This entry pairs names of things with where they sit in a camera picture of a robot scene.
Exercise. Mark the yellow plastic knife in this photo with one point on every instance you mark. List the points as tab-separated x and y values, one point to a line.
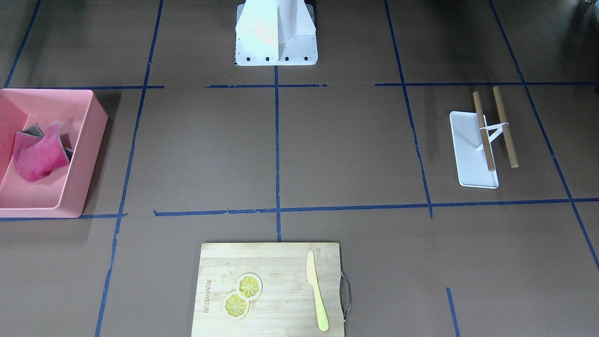
311	275

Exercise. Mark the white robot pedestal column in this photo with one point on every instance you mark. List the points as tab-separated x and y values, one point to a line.
275	33

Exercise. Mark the white rack tray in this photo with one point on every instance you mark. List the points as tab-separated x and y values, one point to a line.
471	162

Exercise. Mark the pink cleaning cloth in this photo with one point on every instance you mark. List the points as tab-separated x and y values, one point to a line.
36	154

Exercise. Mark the lemon slice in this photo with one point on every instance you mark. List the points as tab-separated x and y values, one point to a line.
249	286
235	307

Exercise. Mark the bamboo cutting board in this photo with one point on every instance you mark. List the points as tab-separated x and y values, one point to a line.
285	307

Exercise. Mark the pink plastic bin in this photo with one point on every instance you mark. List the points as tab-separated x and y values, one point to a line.
62	193

